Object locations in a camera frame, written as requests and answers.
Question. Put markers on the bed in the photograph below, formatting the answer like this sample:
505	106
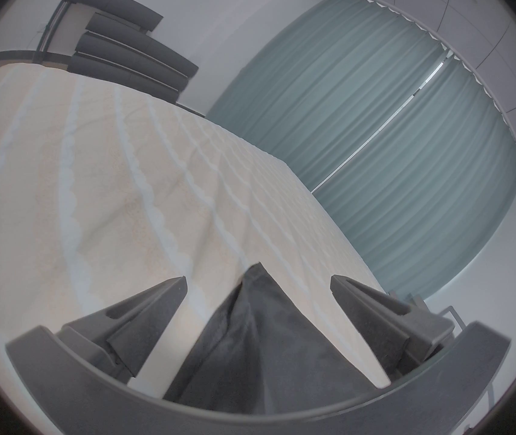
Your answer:
117	184

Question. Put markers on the dark grey garment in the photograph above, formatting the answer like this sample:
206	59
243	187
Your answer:
258	347

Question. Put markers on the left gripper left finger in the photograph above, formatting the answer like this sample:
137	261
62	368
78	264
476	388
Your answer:
142	320

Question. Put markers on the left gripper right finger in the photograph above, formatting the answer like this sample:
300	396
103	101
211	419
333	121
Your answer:
378	320

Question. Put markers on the blue-green curtain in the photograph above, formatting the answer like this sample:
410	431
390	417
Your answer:
425	197
326	84

